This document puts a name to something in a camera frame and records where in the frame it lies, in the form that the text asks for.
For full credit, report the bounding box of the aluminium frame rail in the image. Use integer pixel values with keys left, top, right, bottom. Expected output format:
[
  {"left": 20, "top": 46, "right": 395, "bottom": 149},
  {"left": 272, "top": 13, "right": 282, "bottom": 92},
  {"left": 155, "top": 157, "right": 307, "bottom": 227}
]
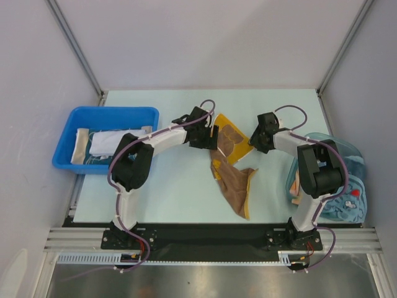
[{"left": 43, "top": 227, "right": 106, "bottom": 252}]

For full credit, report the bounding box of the teal beige Doraemon towel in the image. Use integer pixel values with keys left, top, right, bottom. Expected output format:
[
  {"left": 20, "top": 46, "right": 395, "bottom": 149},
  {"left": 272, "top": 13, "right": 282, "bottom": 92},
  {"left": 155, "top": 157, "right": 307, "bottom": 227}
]
[{"left": 71, "top": 126, "right": 153, "bottom": 165}]

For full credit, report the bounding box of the light blue Doraemon towel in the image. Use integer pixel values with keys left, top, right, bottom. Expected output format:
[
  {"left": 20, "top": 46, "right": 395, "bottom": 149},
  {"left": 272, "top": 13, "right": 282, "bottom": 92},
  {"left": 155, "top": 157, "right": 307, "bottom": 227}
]
[{"left": 321, "top": 156, "right": 367, "bottom": 224}]

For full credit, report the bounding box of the translucent teal basket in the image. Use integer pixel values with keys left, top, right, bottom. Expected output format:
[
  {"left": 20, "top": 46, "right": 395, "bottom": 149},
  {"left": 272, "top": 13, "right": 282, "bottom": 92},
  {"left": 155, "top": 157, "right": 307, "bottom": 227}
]
[{"left": 283, "top": 132, "right": 370, "bottom": 223}]

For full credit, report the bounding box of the blue plastic bin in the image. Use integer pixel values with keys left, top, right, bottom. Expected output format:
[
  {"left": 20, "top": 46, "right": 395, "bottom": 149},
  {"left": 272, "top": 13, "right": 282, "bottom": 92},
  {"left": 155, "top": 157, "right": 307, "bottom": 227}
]
[{"left": 52, "top": 106, "right": 159, "bottom": 175}]

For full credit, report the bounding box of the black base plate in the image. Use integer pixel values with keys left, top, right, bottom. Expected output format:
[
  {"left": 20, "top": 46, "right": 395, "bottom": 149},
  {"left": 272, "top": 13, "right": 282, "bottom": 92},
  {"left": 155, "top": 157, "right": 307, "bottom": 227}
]
[{"left": 61, "top": 222, "right": 351, "bottom": 266}]

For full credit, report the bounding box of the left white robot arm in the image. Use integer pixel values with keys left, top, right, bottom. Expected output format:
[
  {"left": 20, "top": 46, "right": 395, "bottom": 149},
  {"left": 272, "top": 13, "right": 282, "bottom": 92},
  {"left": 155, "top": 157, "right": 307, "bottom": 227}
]
[{"left": 107, "top": 106, "right": 220, "bottom": 248}]

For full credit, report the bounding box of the yellow white towel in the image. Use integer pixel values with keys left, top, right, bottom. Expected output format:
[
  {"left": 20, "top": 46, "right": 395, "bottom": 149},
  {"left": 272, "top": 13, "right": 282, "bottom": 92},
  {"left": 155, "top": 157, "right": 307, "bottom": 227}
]
[{"left": 210, "top": 114, "right": 257, "bottom": 220}]

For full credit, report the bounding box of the white slotted cable duct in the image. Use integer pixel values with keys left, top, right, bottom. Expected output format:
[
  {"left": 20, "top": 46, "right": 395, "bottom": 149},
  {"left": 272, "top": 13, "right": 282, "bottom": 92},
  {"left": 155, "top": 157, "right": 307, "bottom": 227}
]
[{"left": 57, "top": 250, "right": 329, "bottom": 268}]

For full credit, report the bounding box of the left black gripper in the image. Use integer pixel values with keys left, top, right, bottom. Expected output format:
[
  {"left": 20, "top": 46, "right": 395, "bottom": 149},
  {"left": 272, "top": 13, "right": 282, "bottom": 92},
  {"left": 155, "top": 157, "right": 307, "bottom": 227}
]
[{"left": 189, "top": 124, "right": 218, "bottom": 150}]

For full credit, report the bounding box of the white lavender towel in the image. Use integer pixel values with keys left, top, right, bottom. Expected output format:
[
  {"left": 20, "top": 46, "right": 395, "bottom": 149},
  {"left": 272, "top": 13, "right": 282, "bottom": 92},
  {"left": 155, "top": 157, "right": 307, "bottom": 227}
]
[{"left": 89, "top": 129, "right": 146, "bottom": 156}]

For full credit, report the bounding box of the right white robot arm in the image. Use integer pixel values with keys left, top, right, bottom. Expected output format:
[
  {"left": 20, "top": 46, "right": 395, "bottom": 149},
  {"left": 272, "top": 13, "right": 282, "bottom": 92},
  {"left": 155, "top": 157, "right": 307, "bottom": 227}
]
[{"left": 249, "top": 112, "right": 348, "bottom": 250}]

